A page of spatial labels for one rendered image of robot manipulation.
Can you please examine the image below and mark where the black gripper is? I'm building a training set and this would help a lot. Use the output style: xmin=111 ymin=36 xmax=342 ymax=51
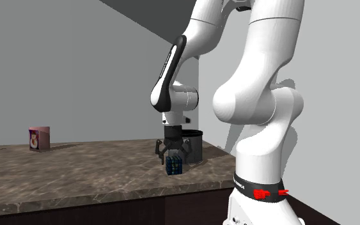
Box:
xmin=154 ymin=125 xmax=193 ymax=166

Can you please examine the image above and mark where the dark blue puzzle cube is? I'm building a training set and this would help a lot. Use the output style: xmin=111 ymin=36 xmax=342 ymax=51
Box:
xmin=165 ymin=155 xmax=184 ymax=176

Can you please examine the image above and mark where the dark grey cylindrical bin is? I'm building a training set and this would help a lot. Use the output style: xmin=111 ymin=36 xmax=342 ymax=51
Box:
xmin=179 ymin=129 xmax=204 ymax=166

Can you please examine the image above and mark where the pink box with snowman picture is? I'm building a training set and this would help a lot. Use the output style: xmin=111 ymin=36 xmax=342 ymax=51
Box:
xmin=28 ymin=126 xmax=51 ymax=153

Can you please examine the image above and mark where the dark robot stand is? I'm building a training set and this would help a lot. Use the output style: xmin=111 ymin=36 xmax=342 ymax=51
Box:
xmin=286 ymin=196 xmax=343 ymax=225

